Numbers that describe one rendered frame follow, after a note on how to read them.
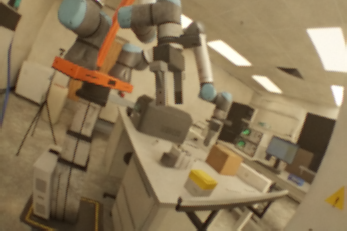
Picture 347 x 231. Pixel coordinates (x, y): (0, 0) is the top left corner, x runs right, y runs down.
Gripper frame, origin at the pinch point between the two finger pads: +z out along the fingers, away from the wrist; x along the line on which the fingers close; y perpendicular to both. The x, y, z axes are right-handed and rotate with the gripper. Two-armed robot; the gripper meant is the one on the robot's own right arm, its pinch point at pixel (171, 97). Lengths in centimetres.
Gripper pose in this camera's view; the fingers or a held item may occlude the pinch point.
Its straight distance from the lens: 46.3
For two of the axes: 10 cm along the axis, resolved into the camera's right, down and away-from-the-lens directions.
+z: 0.3, 10.0, 0.0
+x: -3.4, 0.1, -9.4
